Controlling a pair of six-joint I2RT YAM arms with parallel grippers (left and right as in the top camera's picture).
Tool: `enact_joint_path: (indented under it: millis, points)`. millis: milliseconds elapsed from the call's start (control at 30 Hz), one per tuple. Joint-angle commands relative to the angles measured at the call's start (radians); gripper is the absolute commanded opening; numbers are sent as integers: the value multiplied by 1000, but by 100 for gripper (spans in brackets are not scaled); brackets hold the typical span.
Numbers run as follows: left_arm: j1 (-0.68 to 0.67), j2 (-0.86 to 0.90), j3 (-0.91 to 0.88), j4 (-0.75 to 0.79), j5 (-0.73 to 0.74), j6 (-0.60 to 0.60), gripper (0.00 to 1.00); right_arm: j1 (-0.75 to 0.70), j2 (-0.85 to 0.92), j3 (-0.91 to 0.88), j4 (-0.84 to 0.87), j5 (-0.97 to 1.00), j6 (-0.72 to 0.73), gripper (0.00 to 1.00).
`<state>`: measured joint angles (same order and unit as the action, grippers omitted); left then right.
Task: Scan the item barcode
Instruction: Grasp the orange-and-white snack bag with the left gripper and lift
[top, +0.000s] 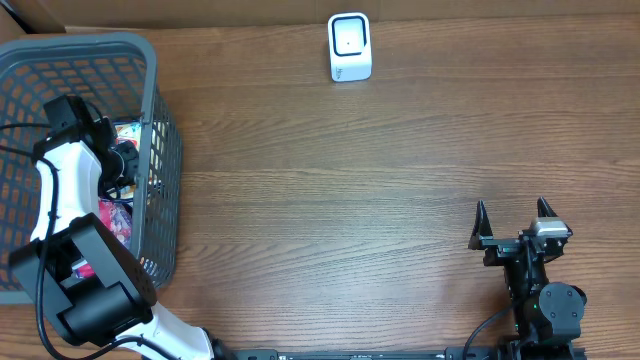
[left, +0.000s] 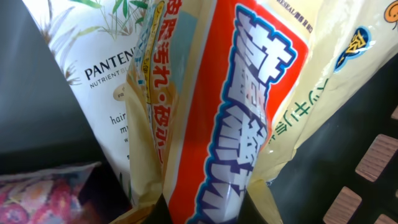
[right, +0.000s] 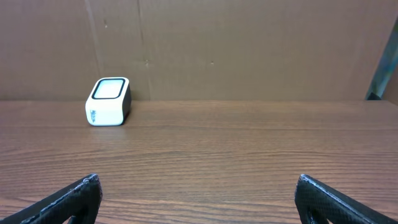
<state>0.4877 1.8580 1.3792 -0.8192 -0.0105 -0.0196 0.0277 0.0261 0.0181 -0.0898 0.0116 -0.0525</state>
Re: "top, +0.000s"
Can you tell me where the yellow snack bag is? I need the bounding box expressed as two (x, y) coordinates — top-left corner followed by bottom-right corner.
(115, 122), (141, 201)

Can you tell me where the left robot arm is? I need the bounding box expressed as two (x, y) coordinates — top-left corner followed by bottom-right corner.
(9, 95), (231, 359)

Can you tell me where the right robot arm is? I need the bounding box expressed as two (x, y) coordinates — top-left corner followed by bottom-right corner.
(463, 197), (587, 359)

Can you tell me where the purple red snack pouch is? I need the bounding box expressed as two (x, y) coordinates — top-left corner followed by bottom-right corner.
(99, 201), (133, 249)

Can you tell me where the grey plastic mesh basket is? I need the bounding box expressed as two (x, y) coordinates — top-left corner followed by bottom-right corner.
(1, 33), (183, 287)

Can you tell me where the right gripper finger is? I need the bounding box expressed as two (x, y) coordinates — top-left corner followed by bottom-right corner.
(468, 200), (493, 250)
(537, 197), (557, 218)

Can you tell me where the white barcode scanner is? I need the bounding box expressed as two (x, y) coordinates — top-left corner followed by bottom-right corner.
(327, 12), (373, 82)

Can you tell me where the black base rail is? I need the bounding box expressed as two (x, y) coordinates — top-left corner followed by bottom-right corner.
(214, 345), (587, 360)

